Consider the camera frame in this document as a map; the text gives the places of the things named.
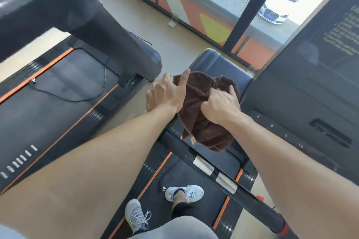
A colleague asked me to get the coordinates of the person's right hand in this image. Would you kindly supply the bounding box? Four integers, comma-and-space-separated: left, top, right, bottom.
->
200, 84, 242, 126

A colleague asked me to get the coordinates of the person's left hand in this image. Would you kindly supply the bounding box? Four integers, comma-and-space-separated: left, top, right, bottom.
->
145, 69, 191, 115

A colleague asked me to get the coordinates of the brown microfibre cloth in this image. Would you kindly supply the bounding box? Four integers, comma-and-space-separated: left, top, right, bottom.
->
172, 71, 242, 152

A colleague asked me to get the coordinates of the black treadmill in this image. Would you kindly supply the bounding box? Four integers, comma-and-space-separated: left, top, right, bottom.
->
0, 0, 163, 195
101, 0, 359, 239

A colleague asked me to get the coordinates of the person's right forearm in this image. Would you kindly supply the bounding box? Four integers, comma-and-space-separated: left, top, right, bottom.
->
224, 111, 359, 239

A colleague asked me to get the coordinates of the person's left forearm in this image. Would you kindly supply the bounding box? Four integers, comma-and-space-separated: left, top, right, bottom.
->
0, 106, 177, 239

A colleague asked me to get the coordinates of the person's right grey shoe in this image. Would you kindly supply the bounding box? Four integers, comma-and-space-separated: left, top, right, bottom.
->
165, 184, 205, 203

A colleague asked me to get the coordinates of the person's grey shoe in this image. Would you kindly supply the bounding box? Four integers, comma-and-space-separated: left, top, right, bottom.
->
165, 184, 205, 203
124, 199, 152, 235

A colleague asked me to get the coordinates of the person's right leg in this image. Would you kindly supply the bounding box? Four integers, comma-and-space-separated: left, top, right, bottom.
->
172, 191, 187, 208

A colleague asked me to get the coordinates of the person's left grey shoe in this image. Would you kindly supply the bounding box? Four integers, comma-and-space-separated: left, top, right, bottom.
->
124, 199, 152, 235

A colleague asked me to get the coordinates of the person's grey shirt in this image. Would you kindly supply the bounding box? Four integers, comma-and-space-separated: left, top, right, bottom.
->
0, 215, 219, 239

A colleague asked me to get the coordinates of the black power cable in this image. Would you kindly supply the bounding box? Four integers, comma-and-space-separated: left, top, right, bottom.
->
130, 31, 154, 48

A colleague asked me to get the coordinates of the black cord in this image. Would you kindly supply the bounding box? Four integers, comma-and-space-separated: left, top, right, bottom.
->
159, 167, 183, 192
31, 63, 108, 103

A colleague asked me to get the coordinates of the black window frame post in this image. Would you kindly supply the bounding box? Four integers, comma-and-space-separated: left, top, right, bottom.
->
223, 0, 290, 50

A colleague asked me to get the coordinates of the red safety cord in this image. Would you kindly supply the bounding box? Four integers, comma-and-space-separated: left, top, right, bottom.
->
255, 194, 290, 236

